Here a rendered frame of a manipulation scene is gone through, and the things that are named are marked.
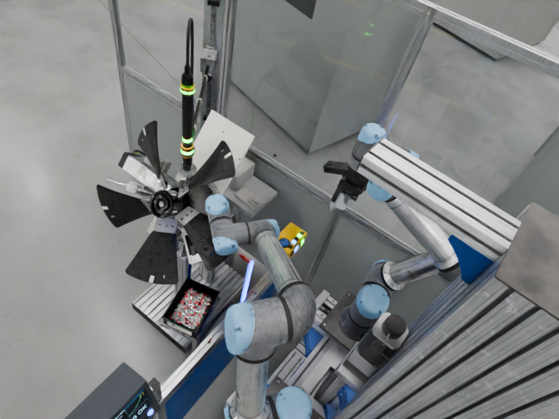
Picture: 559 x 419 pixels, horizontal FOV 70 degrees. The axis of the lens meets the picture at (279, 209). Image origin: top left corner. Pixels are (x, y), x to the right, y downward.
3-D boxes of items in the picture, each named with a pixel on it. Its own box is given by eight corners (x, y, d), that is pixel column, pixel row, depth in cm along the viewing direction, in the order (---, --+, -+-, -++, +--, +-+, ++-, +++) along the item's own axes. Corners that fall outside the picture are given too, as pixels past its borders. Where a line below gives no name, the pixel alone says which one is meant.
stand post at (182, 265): (180, 300, 271) (178, 215, 202) (190, 308, 268) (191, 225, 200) (175, 305, 268) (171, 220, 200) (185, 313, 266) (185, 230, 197)
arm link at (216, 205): (205, 216, 128) (201, 194, 131) (211, 230, 137) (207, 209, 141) (230, 211, 128) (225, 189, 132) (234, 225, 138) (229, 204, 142)
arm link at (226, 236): (251, 244, 127) (244, 213, 132) (215, 248, 124) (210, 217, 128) (247, 253, 134) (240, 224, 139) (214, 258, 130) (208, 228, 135)
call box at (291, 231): (286, 234, 200) (290, 221, 192) (303, 245, 197) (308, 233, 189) (267, 253, 190) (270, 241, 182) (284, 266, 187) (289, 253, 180)
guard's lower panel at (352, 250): (135, 166, 334) (122, 68, 266) (413, 368, 264) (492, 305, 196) (132, 169, 332) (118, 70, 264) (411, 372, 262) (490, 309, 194)
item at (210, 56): (203, 61, 189) (203, 44, 183) (218, 64, 190) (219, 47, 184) (200, 73, 183) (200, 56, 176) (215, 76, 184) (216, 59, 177)
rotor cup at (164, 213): (158, 209, 181) (140, 209, 168) (173, 181, 178) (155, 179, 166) (182, 226, 177) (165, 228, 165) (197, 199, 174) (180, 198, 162)
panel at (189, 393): (261, 322, 258) (279, 268, 209) (262, 322, 258) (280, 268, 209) (166, 436, 209) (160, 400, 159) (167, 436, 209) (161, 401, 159)
